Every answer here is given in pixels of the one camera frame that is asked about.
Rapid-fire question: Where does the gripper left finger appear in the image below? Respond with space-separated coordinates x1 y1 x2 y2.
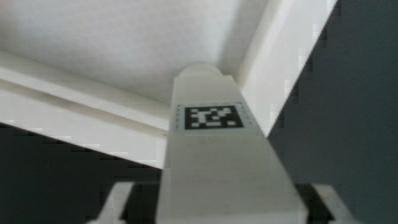
85 182 158 224

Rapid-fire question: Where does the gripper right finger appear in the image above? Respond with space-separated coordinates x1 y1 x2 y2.
295 184 362 224

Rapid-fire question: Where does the white desk leg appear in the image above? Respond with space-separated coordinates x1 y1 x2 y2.
155 63 307 224

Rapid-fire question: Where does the white desk top tray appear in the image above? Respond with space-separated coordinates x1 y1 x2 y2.
0 0 338 167

